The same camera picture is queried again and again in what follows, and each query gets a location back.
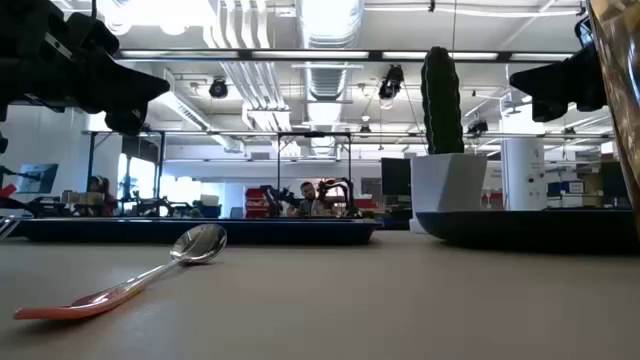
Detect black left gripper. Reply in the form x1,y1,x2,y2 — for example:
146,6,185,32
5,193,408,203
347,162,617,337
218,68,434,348
0,0,172,137

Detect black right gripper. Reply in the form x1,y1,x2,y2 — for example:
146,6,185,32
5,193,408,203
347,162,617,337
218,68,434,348
509,41,610,124

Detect dark round plate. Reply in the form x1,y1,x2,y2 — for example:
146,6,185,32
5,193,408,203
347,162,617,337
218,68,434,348
415,209,640,250

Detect orange-handled metal spoon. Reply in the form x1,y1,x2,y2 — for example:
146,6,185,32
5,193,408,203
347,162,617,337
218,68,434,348
13,223,229,322

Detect blue plastic tray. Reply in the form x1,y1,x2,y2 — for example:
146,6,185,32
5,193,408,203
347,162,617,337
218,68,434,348
19,216,384,247

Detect white round column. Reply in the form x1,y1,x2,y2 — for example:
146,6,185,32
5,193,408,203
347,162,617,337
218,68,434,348
501,137,549,212

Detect person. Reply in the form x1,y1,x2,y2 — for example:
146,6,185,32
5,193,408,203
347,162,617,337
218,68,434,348
291,180,332,218
86,174,120,217

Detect black ceiling spotlight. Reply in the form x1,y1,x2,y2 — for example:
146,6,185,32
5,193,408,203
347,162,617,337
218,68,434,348
377,64,405,101
208,77,230,100

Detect blue storage box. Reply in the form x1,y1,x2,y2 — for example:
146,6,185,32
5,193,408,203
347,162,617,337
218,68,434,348
546,179,587,197

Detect green cactus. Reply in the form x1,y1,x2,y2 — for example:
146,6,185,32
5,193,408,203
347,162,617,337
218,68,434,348
420,45,466,156

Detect tilted computer monitor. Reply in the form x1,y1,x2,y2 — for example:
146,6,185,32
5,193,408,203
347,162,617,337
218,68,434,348
15,163,60,196

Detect white angular plant pot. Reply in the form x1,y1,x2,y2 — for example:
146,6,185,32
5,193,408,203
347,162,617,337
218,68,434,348
409,152,489,234

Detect red storage bins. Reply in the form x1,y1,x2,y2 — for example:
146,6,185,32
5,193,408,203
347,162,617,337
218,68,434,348
244,187,270,219

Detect black flat monitor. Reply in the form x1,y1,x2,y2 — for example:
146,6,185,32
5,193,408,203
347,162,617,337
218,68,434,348
380,157,413,198

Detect black background rig frame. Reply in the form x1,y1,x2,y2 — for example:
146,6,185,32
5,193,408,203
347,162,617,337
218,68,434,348
275,131,353,217
86,129,167,217

